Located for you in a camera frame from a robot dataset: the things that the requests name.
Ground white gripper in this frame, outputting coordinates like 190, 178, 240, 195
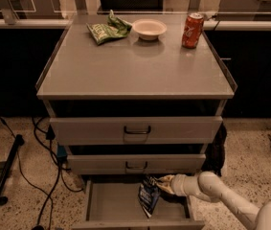
157, 174, 201, 197

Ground blue chip bag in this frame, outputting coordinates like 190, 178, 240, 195
138, 175, 161, 218

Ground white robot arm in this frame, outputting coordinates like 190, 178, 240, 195
156, 172, 271, 230

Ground middle grey drawer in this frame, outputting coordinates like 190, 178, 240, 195
67, 154, 206, 174

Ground bottom grey open drawer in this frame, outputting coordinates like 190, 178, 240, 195
71, 178, 205, 230

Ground grey drawer cabinet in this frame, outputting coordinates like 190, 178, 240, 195
34, 13, 238, 230

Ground top grey drawer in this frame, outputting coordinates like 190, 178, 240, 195
50, 116, 222, 146

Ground green chip bag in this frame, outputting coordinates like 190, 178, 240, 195
86, 11, 132, 45

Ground black bundle beside cabinet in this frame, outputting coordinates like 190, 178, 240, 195
201, 124, 227, 176

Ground blue power adapter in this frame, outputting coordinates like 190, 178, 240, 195
56, 145, 67, 162

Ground red soda can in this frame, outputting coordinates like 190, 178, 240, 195
182, 12, 204, 49

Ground white paper bowl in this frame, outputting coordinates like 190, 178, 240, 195
132, 19, 167, 41

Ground black floor stand bar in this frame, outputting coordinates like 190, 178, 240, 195
0, 134, 24, 205

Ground dark chair behind glass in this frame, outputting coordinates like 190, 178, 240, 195
100, 0, 163, 12

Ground black floor cable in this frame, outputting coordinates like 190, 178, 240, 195
0, 116, 85, 230

